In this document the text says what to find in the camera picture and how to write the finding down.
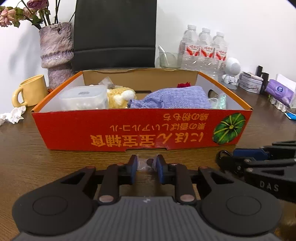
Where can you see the black paper bag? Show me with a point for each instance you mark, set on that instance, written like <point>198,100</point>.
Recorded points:
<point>114,34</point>

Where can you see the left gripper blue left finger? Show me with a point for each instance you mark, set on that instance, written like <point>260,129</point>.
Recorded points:
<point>113,177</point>

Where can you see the white plastic spoon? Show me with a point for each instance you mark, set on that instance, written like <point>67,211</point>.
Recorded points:
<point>163,58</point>

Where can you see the yellow white plush toy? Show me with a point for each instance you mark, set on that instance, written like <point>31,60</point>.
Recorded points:
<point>119,97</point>

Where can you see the red artificial rose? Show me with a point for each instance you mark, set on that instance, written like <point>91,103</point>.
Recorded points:
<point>183,85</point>

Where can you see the right water bottle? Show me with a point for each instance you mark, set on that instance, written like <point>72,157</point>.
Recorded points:
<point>220,51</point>

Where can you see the floral tin box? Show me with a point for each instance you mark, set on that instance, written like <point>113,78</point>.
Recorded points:
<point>250,83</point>

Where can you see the small clear item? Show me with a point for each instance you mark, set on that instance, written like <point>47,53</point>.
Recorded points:
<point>147,164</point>

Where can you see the blue white object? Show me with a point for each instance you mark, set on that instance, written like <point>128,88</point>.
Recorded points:
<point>290,116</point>

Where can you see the black small bottles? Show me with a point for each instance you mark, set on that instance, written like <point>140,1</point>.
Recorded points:
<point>264,76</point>

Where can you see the white small vials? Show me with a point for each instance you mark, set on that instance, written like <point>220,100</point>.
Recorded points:
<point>280,106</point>

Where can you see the clear glass cup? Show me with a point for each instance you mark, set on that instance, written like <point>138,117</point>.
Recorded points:
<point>169,60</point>

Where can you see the white robot figurine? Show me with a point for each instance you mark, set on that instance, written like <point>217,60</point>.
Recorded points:
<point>231,69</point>

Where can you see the yellow ceramic mug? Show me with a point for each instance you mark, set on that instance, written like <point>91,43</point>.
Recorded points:
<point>30,92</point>

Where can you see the clear plastic wrapper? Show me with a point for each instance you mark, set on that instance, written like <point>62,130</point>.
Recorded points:
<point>219,102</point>

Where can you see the white tissue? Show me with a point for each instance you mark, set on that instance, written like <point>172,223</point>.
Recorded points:
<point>14,116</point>

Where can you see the water bottle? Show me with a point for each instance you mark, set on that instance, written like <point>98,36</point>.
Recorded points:
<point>220,51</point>
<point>189,49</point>
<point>205,60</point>

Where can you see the left water bottle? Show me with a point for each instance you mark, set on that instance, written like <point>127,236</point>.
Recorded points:
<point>189,49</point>

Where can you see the purple tissue pack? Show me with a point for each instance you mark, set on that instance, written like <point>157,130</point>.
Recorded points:
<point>281,93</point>

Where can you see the middle water bottle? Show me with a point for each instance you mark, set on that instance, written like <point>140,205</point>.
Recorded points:
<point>205,60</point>

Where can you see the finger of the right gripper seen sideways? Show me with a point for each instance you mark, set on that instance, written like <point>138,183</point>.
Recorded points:
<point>279,154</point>

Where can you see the clear plastic food container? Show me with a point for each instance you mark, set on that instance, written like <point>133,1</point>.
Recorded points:
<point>84,98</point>

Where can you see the dried pink flowers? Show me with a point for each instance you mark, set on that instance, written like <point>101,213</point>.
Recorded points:
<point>36,12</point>

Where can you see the purple knitted cloth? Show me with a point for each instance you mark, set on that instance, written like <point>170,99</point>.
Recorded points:
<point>192,97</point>

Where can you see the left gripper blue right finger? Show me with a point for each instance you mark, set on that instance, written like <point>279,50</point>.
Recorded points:
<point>180,177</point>

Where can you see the pink ceramic vase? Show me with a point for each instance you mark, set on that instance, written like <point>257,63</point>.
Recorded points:
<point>57,52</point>

